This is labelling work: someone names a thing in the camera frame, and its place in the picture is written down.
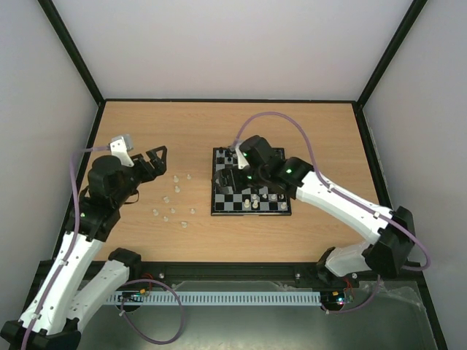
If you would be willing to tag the white slotted cable duct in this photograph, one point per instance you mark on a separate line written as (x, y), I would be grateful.
(160, 298)

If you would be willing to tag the black frame post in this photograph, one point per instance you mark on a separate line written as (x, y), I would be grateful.
(402, 31)
(62, 32)

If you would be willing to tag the black frame post left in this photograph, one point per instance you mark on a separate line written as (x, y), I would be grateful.
(62, 32)

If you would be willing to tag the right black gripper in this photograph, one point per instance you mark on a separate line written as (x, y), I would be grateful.
(229, 179)

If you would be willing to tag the black and white chessboard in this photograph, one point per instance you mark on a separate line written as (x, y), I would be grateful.
(233, 205)

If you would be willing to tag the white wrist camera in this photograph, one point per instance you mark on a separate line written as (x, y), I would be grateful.
(120, 146)
(241, 158)

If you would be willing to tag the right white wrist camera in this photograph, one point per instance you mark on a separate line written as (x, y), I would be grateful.
(241, 158)

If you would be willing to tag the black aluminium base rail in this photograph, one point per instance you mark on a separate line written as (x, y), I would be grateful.
(301, 275)

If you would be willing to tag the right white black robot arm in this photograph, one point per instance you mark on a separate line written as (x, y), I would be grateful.
(254, 176)

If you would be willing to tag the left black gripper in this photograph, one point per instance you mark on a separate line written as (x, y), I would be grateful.
(160, 167)

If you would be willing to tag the circuit board with leds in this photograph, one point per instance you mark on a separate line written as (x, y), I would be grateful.
(339, 297)

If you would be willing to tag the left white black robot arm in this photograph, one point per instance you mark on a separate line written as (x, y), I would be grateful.
(60, 311)

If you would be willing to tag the black frame post right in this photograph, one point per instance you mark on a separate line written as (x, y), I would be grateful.
(402, 31)

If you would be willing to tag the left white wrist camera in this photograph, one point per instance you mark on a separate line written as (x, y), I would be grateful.
(120, 146)

